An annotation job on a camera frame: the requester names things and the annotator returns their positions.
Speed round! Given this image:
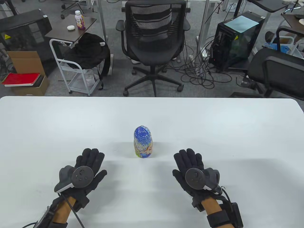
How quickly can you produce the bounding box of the person's right hand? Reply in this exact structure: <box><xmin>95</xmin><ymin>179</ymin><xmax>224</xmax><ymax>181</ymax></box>
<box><xmin>172</xmin><ymin>148</ymin><xmax>220</xmax><ymax>212</ymax></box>

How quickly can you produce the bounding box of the person's left hand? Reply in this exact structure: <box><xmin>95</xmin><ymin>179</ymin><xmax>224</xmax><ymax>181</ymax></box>
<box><xmin>55</xmin><ymin>148</ymin><xmax>108</xmax><ymax>212</ymax></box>

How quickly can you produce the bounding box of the large floral Russian doll base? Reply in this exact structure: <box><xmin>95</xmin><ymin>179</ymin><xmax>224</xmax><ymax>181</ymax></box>
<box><xmin>134</xmin><ymin>144</ymin><xmax>154</xmax><ymax>159</ymax></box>

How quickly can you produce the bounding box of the large blue Russian doll head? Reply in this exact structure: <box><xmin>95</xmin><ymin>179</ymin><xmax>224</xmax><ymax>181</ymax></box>
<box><xmin>134</xmin><ymin>125</ymin><xmax>153</xmax><ymax>146</ymax></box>

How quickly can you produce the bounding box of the person's left forearm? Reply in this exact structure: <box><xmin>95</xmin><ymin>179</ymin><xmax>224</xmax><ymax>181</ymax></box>
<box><xmin>51</xmin><ymin>196</ymin><xmax>77</xmax><ymax>225</ymax></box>

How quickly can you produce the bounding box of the person's right forearm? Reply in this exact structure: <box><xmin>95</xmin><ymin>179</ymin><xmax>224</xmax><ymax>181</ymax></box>
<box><xmin>201</xmin><ymin>196</ymin><xmax>228</xmax><ymax>228</ymax></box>

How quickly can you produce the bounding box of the black round tracking controller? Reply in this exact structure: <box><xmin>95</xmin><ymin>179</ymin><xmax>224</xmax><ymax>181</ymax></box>
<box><xmin>185</xmin><ymin>167</ymin><xmax>225</xmax><ymax>196</ymax></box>
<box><xmin>54</xmin><ymin>166</ymin><xmax>94</xmax><ymax>193</ymax></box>

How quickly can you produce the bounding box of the white metal cart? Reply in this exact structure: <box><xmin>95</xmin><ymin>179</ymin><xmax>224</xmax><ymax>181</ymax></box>
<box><xmin>49</xmin><ymin>39</ymin><xmax>114</xmax><ymax>96</ymax></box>

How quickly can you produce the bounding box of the white power strip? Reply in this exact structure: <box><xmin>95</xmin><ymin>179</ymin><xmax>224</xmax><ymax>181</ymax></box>
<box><xmin>189</xmin><ymin>55</ymin><xmax>204</xmax><ymax>76</ymax></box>

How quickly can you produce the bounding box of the black backpack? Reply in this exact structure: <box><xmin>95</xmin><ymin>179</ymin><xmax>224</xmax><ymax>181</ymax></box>
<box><xmin>64</xmin><ymin>33</ymin><xmax>111</xmax><ymax>90</ymax></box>

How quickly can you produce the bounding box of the red notebook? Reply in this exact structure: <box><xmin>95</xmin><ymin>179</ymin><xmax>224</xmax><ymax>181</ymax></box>
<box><xmin>1</xmin><ymin>73</ymin><xmax>41</xmax><ymax>87</ymax></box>

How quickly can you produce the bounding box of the black mesh office chair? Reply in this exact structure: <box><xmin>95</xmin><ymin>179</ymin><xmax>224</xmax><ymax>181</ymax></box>
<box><xmin>116</xmin><ymin>0</ymin><xmax>191</xmax><ymax>97</ymax></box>

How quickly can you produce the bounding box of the cardboard box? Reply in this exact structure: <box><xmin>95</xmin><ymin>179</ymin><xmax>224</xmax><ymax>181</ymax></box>
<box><xmin>7</xmin><ymin>51</ymin><xmax>50</xmax><ymax>96</ymax></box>

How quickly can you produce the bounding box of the black computer tower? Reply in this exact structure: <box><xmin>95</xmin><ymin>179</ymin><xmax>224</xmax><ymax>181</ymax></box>
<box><xmin>209</xmin><ymin>11</ymin><xmax>265</xmax><ymax>71</ymax></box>

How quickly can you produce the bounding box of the dark side table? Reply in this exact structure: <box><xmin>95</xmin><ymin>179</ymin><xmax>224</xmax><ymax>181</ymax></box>
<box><xmin>281</xmin><ymin>12</ymin><xmax>304</xmax><ymax>31</ymax></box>
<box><xmin>45</xmin><ymin>14</ymin><xmax>97</xmax><ymax>44</ymax></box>

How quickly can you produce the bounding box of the black padded office chair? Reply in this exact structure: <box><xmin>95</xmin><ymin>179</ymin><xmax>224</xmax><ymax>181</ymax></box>
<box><xmin>229</xmin><ymin>26</ymin><xmax>304</xmax><ymax>101</ymax></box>

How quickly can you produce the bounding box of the grey desk leg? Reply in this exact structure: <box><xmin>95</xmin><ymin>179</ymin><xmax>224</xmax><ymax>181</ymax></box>
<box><xmin>197</xmin><ymin>0</ymin><xmax>210</xmax><ymax>58</ymax></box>

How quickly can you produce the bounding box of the purple label drink bottle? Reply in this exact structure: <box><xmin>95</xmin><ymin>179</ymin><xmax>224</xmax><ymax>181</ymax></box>
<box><xmin>75</xmin><ymin>10</ymin><xmax>86</xmax><ymax>30</ymax></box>

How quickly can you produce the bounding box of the teal paper sheet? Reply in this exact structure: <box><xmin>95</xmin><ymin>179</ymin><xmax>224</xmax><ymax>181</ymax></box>
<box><xmin>224</xmin><ymin>15</ymin><xmax>259</xmax><ymax>33</ymax></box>

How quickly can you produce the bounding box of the black cabinet with yellow sticker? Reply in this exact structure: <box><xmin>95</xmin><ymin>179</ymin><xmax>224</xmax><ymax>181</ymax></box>
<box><xmin>0</xmin><ymin>9</ymin><xmax>52</xmax><ymax>76</ymax></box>

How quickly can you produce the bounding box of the blue bag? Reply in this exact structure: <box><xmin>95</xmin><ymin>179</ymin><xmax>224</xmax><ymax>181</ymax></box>
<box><xmin>264</xmin><ymin>42</ymin><xmax>292</xmax><ymax>53</ymax></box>

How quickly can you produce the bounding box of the black desk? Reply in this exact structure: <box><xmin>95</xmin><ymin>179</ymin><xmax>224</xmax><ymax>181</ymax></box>
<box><xmin>247</xmin><ymin>0</ymin><xmax>297</xmax><ymax>13</ymax></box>

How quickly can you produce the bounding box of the tangle of black cables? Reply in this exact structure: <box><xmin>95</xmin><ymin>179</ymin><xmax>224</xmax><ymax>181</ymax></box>
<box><xmin>166</xmin><ymin>36</ymin><xmax>238</xmax><ymax>89</ymax></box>

